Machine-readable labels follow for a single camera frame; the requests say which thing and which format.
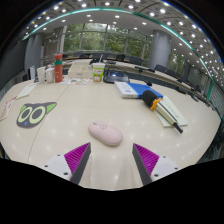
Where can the black foam handheld microphone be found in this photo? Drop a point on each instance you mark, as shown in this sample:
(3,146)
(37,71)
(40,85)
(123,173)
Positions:
(150,99)

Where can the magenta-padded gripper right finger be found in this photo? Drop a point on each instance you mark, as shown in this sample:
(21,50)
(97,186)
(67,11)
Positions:
(163,166)

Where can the white paper sheet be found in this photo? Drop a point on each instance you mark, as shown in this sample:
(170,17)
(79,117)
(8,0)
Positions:
(176,111)

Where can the ceiling lights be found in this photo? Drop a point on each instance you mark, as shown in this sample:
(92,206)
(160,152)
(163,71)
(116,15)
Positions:
(116,16)

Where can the pink computer mouse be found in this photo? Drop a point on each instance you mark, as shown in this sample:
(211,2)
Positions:
(105,133)

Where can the dark office chairs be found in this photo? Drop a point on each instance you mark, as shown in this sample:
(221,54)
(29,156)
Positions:
(135,60)

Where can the beige cardboard box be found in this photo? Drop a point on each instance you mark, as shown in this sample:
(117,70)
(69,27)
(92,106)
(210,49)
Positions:
(80,71)

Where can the white booklet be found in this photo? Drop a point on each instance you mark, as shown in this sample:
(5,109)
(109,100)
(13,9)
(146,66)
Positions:
(26,91)

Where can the paper cup with straw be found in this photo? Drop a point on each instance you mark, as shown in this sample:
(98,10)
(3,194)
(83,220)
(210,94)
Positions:
(98,73)

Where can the colourful sticker sheet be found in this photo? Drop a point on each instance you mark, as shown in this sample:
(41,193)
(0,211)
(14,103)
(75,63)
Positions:
(75,81)

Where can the dark conference phone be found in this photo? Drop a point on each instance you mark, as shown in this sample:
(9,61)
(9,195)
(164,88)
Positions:
(116,77)

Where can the white book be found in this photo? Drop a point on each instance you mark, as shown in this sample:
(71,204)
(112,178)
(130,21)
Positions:
(125,90)

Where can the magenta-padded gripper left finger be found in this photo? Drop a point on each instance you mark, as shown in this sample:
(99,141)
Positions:
(60,166)

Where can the cat face mouse pad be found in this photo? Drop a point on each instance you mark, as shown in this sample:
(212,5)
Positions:
(33,114)

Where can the tall white cup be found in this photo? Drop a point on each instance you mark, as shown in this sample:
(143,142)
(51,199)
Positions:
(41,75)

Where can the white standing panel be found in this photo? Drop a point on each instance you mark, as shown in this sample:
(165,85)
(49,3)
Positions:
(32,72)

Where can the red drink bottle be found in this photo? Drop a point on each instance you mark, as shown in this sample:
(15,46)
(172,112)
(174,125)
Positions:
(58,70)

